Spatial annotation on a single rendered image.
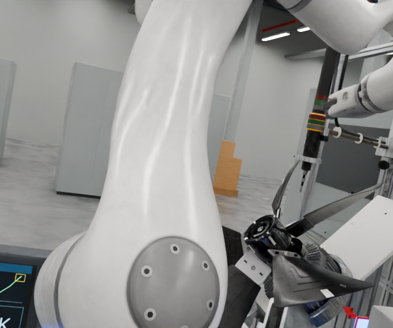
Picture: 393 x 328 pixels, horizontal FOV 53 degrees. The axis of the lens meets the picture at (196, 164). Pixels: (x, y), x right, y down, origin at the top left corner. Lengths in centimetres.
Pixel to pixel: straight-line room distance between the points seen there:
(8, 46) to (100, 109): 707
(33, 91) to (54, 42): 159
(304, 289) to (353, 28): 55
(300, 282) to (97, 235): 73
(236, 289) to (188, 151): 84
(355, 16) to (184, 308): 55
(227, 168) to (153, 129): 892
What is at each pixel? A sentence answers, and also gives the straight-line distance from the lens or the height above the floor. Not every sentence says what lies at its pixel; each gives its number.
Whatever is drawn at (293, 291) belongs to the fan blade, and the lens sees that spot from 94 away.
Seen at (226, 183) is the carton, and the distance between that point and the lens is 935.
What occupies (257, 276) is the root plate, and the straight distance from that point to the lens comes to 119.
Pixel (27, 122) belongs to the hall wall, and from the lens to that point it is 1306.
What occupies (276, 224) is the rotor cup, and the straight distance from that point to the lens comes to 116.
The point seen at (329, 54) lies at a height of 172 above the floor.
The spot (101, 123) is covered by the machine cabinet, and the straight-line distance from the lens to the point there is 642.
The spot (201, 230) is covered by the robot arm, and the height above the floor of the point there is 141.
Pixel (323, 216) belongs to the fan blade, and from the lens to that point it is 122.
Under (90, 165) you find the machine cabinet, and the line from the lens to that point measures 648.
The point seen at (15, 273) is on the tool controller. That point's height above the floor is 123.
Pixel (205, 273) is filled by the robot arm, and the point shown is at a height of 139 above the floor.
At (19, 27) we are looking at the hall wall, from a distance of 1318.
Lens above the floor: 149
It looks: 6 degrees down
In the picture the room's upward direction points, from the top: 11 degrees clockwise
